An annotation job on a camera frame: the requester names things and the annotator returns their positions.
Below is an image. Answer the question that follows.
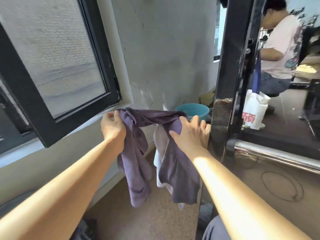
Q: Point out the person's left hand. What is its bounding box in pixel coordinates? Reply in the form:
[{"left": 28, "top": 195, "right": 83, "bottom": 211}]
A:
[{"left": 100, "top": 110, "right": 127, "bottom": 148}]

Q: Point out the person's right hand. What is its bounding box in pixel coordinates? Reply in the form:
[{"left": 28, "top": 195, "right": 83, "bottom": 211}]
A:
[{"left": 169, "top": 115, "right": 212, "bottom": 158}]

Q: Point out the purple cloth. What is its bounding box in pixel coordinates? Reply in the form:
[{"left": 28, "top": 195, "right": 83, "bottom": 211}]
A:
[{"left": 115, "top": 107, "right": 201, "bottom": 208}]

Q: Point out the person's right forearm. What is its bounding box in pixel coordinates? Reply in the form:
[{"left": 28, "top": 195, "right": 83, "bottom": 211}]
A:
[{"left": 186, "top": 147, "right": 312, "bottom": 240}]

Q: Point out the person's left forearm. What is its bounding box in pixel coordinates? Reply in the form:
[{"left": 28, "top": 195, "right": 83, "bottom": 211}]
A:
[{"left": 0, "top": 137, "right": 125, "bottom": 240}]

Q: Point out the teal plastic basin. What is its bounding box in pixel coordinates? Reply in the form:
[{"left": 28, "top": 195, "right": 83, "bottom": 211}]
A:
[{"left": 175, "top": 103, "right": 210, "bottom": 122}]

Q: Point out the white cloth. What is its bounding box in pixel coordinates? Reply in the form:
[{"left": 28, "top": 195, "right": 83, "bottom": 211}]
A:
[{"left": 153, "top": 123, "right": 185, "bottom": 211}]

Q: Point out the yellow-green dustpan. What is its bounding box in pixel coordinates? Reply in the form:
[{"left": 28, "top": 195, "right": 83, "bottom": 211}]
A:
[{"left": 199, "top": 87, "right": 216, "bottom": 106}]

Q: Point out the white plastic bag red print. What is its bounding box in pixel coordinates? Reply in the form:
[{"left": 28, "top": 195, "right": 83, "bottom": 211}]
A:
[{"left": 241, "top": 89, "right": 271, "bottom": 130}]

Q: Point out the chrome steel bar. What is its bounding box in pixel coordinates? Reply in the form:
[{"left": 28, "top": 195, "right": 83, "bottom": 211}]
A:
[{"left": 234, "top": 139, "right": 320, "bottom": 174}]

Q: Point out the black window sash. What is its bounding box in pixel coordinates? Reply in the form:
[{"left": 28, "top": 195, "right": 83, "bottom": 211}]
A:
[{"left": 0, "top": 0, "right": 123, "bottom": 148}]

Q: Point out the person's grey trouser leg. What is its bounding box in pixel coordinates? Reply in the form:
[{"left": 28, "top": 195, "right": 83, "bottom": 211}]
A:
[{"left": 202, "top": 215, "right": 240, "bottom": 240}]

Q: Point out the black chair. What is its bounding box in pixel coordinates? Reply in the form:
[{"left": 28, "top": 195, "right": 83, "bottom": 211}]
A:
[{"left": 290, "top": 80, "right": 320, "bottom": 138}]

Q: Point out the person's dark shoe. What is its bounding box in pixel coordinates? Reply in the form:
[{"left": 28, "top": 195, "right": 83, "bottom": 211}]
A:
[{"left": 72, "top": 218, "right": 100, "bottom": 240}]

